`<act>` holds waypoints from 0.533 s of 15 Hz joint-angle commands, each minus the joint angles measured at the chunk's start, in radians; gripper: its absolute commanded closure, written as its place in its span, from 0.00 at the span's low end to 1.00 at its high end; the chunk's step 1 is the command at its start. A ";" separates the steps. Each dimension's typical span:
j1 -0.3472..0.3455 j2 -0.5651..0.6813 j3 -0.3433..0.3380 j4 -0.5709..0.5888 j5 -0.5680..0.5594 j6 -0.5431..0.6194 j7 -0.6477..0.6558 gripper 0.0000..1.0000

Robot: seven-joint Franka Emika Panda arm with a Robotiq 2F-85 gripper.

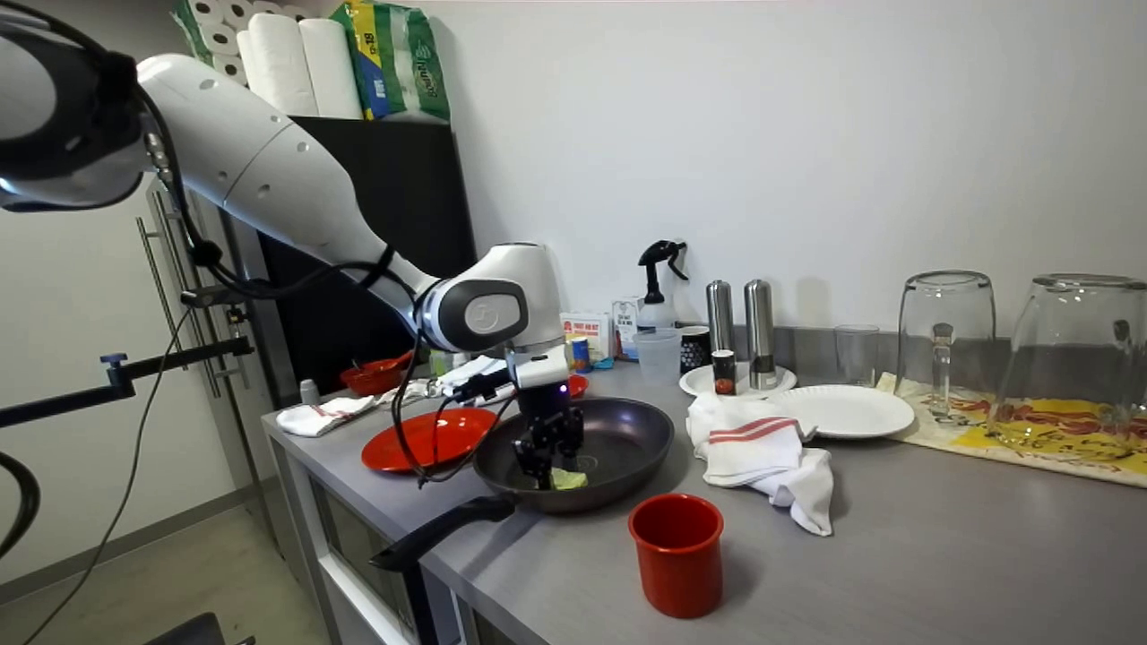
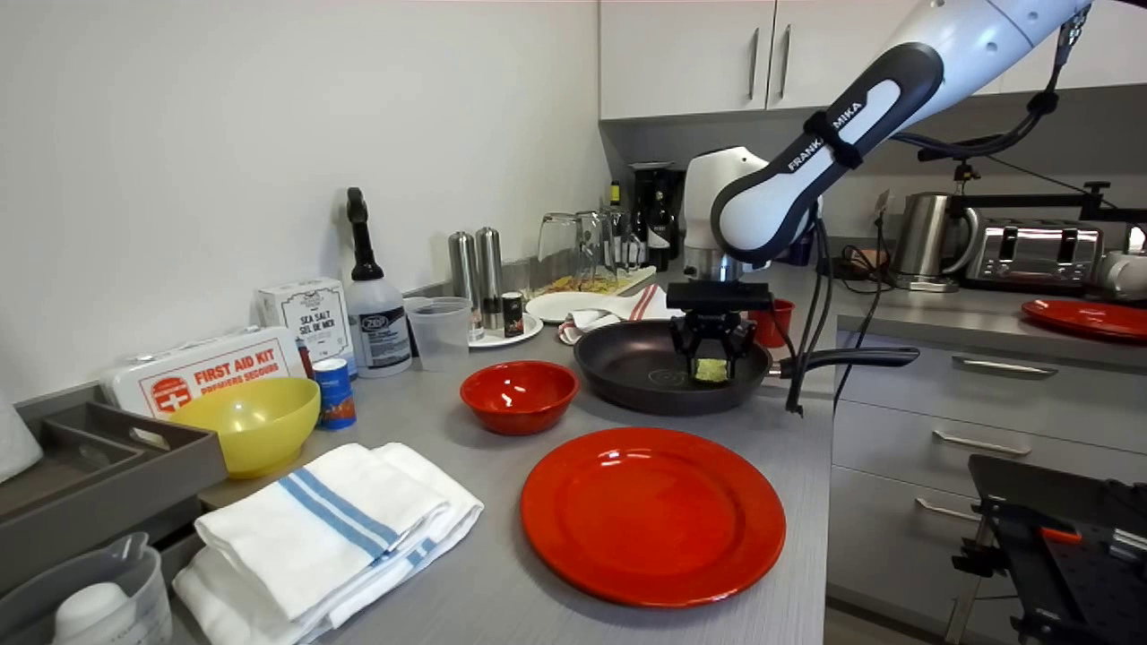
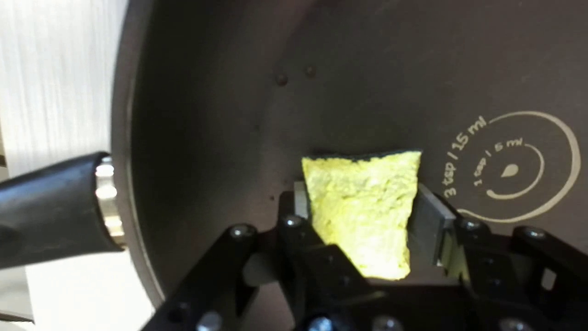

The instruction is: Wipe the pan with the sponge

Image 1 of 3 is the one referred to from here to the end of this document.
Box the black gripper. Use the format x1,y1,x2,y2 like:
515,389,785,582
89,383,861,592
512,383,590,485

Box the dark frying pan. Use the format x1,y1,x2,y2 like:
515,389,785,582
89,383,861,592
374,395,678,578

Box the white towel blue stripes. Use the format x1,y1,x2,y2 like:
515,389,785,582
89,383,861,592
429,351,524,403

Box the white first aid kit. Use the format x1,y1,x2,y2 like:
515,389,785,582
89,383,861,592
558,311,616,363

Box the red dinner plate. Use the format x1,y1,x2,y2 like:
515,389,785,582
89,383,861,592
357,403,502,476

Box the small white box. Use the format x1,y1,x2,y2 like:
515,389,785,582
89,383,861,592
607,296,643,363

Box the small white saucer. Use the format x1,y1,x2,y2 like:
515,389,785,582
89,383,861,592
678,357,798,400

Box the red cup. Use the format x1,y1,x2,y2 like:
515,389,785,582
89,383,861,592
626,492,727,623

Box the spray bottle black nozzle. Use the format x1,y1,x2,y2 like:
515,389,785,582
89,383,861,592
635,235,693,364

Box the clear plastic container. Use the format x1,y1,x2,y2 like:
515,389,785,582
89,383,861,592
678,323,718,372

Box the red plastic utensil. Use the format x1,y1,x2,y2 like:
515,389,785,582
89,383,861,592
338,347,423,399

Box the white towel red stripe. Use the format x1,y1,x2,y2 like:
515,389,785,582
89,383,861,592
682,389,840,541

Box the steel shaker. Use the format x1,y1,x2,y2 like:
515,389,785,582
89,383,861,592
701,275,739,357
741,275,780,375

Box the crumpled white cloth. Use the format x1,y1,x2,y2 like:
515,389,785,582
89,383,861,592
272,375,435,440

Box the white dinner plate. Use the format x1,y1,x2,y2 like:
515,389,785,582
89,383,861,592
764,378,922,444

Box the black cabinet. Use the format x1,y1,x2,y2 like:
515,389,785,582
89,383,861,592
253,113,481,399

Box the black equipment stand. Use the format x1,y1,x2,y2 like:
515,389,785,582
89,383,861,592
138,608,260,645

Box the green package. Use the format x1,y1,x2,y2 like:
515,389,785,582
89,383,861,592
334,0,454,120

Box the paper towel rolls pack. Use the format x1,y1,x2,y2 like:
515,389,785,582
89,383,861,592
232,9,363,117

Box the yellow patterned mat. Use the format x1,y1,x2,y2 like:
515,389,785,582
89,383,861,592
876,370,1147,492

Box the patterned paper pack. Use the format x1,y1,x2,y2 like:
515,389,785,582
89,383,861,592
167,0,253,99

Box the large upturned glass jar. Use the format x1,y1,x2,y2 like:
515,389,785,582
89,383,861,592
999,271,1147,440

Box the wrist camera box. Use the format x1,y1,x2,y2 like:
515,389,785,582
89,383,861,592
504,344,578,395

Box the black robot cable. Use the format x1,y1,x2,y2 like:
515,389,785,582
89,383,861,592
387,344,515,487

